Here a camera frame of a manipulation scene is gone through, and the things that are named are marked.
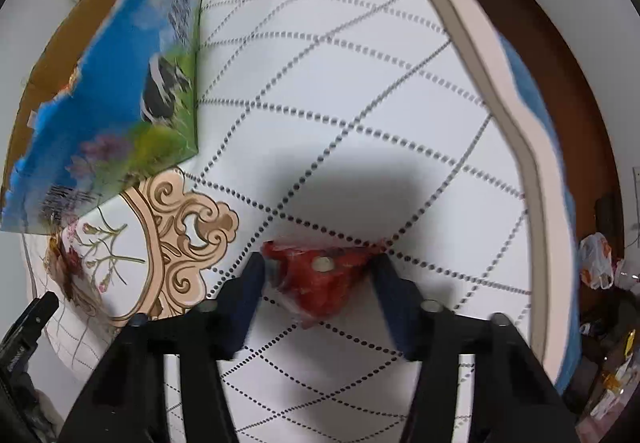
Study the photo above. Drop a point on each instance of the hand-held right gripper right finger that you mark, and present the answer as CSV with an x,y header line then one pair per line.
x,y
392,298

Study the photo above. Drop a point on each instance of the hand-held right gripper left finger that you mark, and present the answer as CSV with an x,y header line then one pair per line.
x,y
245,303

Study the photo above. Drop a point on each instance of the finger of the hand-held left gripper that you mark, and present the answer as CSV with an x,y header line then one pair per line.
x,y
30,328

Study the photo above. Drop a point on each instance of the small red snack packet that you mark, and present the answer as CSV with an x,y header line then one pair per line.
x,y
315,283

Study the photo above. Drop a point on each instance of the blue cow print cardboard box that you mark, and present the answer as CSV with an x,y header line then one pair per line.
x,y
115,98

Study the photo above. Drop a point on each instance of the white quilted mat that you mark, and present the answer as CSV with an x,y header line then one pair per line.
x,y
375,98

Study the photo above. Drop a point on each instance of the white orange plastic bag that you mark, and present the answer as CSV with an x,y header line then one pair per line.
x,y
596,260

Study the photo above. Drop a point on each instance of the heap of wrappers and bags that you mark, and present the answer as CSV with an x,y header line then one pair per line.
x,y
612,373

